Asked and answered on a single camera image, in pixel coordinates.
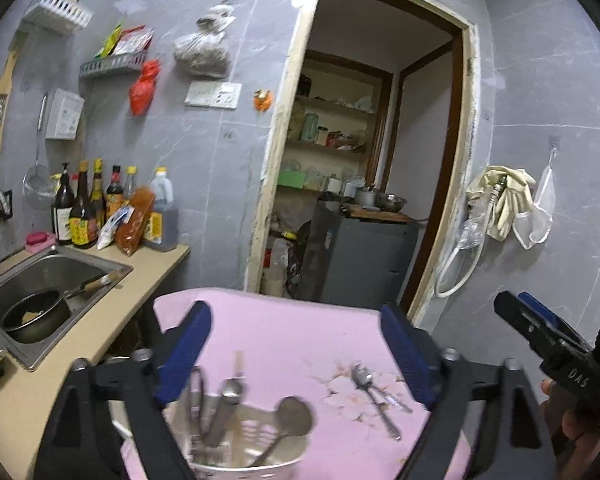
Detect small clear plastic bag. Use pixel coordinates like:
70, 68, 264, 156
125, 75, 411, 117
196, 4, 237, 32

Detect red plastic bag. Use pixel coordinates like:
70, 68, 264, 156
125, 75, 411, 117
130, 59, 162, 117

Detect metal handled kitchen tool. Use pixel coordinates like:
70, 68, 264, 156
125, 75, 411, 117
207, 377, 243, 448

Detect red and white packet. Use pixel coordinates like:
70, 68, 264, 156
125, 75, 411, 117
111, 27, 155, 57

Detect green box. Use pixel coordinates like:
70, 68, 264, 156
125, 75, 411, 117
277, 169, 306, 190

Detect steel kitchen sink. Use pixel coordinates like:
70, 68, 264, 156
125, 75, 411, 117
0, 245, 133, 372

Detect white plastic utensil holder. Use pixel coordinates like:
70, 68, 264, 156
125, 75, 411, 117
109, 395, 313, 480

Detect white wall socket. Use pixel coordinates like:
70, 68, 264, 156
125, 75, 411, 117
210, 81, 242, 110

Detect wooden board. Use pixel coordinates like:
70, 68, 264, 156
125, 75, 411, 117
340, 203, 413, 224

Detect crumpled clear plastic bag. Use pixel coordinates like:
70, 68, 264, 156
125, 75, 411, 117
457, 210, 491, 251

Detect white hose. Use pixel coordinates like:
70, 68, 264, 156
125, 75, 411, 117
434, 185, 501, 298

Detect pink floral tablecloth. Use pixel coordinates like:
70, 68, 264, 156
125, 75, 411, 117
120, 287, 473, 480

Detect large cooking oil jug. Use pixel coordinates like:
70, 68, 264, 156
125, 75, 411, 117
145, 166, 178, 252

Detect dark bottle yellow red label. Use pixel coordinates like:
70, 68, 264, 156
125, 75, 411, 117
69, 160, 98, 250

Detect white and blue packet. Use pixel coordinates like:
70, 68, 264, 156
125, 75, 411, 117
96, 205, 133, 250

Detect metal mesh strainer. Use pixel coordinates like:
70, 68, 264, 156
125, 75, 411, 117
22, 92, 56, 211

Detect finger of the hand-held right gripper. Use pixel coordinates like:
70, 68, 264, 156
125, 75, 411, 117
493, 291, 556, 361
517, 292, 593, 352

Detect wooden door frame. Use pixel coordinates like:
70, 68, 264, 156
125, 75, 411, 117
245, 0, 481, 328

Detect clear bag on hook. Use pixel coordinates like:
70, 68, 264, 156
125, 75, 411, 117
511, 147, 555, 251

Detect orange seasoning packet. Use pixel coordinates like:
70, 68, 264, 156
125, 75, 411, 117
114, 187, 156, 256

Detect white wall basket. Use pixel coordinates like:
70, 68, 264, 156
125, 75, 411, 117
22, 0, 93, 36

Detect slim bottle with yellow cap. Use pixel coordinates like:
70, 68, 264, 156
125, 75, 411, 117
90, 158, 107, 231

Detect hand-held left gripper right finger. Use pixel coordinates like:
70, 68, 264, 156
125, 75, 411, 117
380, 302, 558, 480

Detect dark bottle with red label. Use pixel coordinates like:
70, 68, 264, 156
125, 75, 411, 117
105, 165, 125, 218

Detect grey wall rack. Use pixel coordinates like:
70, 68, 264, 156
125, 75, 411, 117
79, 52, 148, 80

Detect large metal spoon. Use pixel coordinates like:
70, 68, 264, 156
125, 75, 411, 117
351, 364, 403, 442

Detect wooden storage shelf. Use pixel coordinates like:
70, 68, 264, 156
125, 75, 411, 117
275, 50, 393, 193

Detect grey cabinet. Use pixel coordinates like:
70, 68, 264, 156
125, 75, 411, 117
296, 201, 421, 311

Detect dark bottle with pump cap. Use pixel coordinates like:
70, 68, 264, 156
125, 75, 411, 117
51, 162, 76, 246

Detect metal ladle spoon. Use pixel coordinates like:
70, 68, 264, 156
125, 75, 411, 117
250, 396, 315, 468

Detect large bag of dried goods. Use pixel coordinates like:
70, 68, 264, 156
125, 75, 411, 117
172, 30, 231, 79

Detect small metal spoon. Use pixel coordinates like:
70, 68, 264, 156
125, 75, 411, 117
365, 377, 413, 414

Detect cream rubber gloves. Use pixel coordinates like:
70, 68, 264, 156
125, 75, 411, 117
466, 164, 537, 242

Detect person's right hand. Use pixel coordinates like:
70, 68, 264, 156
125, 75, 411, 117
540, 379, 600, 466

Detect black pan with wooden handle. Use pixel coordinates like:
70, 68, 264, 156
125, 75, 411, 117
1, 270, 123, 345

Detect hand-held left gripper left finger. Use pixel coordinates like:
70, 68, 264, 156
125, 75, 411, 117
32, 300, 214, 480

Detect white wall box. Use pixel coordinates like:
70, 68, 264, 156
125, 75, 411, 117
45, 88, 86, 141

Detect yellow green packet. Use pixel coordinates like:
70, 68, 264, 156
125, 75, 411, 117
95, 22, 126, 58

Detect white plastic jug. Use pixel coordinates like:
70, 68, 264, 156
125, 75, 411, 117
262, 240, 288, 297

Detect steel bowl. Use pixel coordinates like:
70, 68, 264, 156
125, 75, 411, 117
377, 193, 408, 213

